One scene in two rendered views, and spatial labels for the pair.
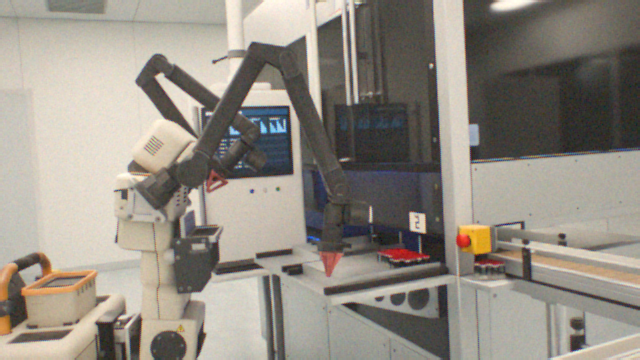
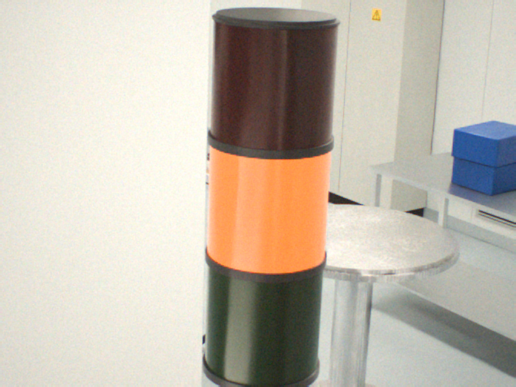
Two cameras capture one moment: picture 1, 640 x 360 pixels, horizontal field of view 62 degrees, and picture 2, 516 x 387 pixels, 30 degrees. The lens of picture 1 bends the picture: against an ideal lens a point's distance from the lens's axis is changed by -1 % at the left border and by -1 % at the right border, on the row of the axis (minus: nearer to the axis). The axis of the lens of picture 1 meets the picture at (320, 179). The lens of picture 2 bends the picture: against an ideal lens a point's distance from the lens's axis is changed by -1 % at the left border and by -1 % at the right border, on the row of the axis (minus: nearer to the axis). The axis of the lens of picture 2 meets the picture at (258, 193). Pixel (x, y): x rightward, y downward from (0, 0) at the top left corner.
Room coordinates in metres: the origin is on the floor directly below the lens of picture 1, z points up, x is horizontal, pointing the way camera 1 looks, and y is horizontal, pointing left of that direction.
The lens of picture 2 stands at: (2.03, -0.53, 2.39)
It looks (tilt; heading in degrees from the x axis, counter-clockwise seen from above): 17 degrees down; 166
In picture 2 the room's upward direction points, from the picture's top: 2 degrees clockwise
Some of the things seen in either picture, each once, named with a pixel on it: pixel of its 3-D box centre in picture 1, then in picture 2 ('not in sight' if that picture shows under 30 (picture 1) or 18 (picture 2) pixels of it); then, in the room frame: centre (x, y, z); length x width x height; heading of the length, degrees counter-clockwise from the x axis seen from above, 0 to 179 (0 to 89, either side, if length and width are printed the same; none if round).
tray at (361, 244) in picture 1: (347, 248); not in sight; (1.99, -0.08, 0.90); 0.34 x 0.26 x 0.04; 114
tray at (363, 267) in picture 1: (369, 268); not in sight; (1.64, -0.14, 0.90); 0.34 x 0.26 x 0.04; 114
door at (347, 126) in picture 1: (339, 91); not in sight; (2.21, -0.10, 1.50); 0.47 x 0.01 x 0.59; 24
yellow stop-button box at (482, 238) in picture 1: (476, 238); not in sight; (1.50, -0.43, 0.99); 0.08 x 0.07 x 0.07; 114
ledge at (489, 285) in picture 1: (493, 281); not in sight; (1.50, -0.47, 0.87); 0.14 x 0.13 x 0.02; 114
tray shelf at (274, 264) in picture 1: (351, 266); not in sight; (1.81, -0.09, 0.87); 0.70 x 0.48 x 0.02; 24
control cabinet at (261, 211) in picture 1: (244, 172); not in sight; (2.43, 0.34, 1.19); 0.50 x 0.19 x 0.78; 114
